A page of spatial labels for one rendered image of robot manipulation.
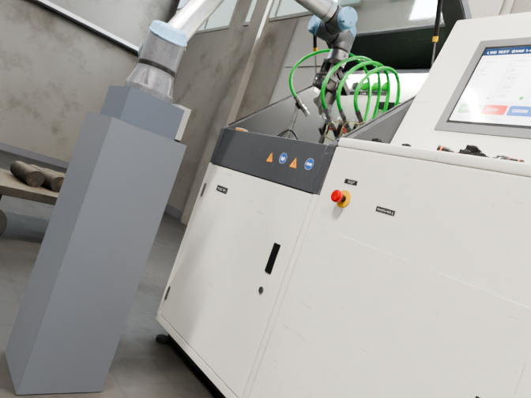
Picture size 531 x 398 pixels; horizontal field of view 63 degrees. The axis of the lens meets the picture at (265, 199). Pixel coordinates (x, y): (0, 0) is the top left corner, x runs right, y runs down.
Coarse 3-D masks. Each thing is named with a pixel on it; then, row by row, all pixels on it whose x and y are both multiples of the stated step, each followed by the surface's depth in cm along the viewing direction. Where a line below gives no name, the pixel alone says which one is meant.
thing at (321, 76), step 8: (328, 64) 169; (336, 64) 169; (320, 72) 169; (328, 72) 168; (336, 72) 170; (320, 80) 168; (328, 80) 166; (336, 80) 168; (320, 88) 171; (328, 88) 167; (336, 88) 169
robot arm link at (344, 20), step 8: (296, 0) 147; (304, 0) 146; (312, 0) 146; (320, 0) 147; (328, 0) 148; (312, 8) 149; (320, 8) 148; (328, 8) 149; (336, 8) 150; (344, 8) 149; (352, 8) 150; (320, 16) 151; (328, 16) 150; (336, 16) 150; (344, 16) 149; (352, 16) 150; (328, 24) 154; (336, 24) 153; (344, 24) 150; (352, 24) 151; (336, 32) 158
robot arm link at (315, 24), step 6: (312, 18) 165; (318, 18) 161; (312, 24) 163; (318, 24) 162; (324, 24) 159; (312, 30) 164; (318, 30) 163; (324, 30) 161; (318, 36) 166; (324, 36) 165; (330, 36) 165; (336, 36) 166; (330, 42) 168
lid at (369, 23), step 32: (352, 0) 185; (384, 0) 174; (416, 0) 163; (448, 0) 153; (384, 32) 184; (416, 32) 172; (448, 32) 162; (352, 64) 211; (384, 64) 196; (416, 64) 184
